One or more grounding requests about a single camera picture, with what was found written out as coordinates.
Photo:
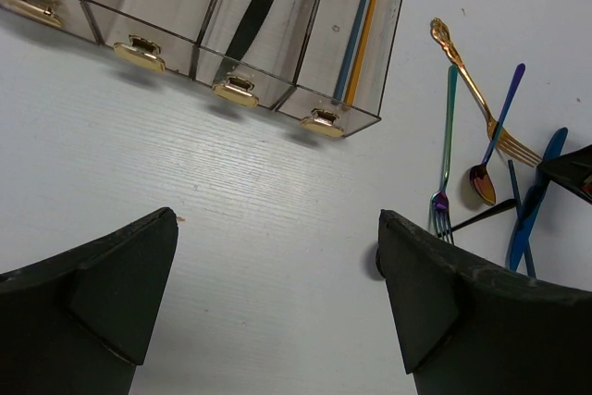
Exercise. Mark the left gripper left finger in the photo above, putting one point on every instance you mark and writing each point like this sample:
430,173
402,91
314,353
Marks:
81,322

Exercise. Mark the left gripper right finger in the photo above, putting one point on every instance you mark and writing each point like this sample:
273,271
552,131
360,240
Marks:
468,326

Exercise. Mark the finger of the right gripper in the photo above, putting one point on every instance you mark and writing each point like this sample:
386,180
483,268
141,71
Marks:
571,171

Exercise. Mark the blue knife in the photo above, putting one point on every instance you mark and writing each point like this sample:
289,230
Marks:
532,201

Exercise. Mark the gold chopstick slanted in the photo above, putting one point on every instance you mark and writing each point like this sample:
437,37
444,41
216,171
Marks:
360,50

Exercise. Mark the black knife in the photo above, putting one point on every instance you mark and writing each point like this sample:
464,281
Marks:
250,24

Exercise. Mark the black spoon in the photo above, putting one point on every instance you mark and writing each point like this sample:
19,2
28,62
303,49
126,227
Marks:
497,209

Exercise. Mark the ornate gold fork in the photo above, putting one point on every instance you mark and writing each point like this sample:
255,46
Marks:
505,143

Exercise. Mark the rainbow purple spoon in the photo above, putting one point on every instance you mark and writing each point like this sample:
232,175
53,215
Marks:
479,179

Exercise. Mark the rainbow green fork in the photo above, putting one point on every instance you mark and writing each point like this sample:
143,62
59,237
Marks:
440,205

